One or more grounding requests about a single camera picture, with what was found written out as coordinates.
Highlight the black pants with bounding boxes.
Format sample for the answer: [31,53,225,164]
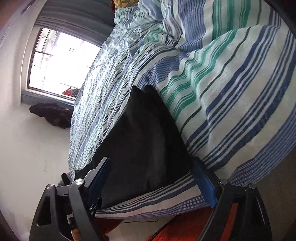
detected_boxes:
[75,85,192,208]

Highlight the red fleece garment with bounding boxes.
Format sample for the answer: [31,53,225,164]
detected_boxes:
[94,203,239,241]

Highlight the red item at window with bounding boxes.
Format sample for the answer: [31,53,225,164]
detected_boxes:
[62,88,80,98]

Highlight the striped blue green bedsheet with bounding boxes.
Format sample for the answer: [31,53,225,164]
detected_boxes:
[68,0,296,219]

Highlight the blue curtain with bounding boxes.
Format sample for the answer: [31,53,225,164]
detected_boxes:
[35,0,115,47]

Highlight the orange floral blanket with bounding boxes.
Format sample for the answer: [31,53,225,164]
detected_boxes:
[110,0,138,11]

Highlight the dark clothes hanging on wall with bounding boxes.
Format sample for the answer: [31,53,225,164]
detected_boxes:
[29,103,73,129]

